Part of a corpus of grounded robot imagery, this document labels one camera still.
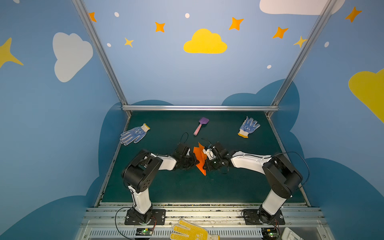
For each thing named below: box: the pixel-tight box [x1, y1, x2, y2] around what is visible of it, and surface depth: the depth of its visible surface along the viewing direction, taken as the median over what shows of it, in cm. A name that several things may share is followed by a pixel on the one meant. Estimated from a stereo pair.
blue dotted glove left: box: [119, 123, 151, 146], surface depth 110 cm
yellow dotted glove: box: [169, 219, 220, 240], surface depth 71 cm
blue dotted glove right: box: [237, 116, 261, 139], surface depth 114 cm
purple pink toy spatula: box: [193, 117, 210, 136], surface depth 117 cm
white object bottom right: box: [281, 227, 305, 240], surface depth 70 cm
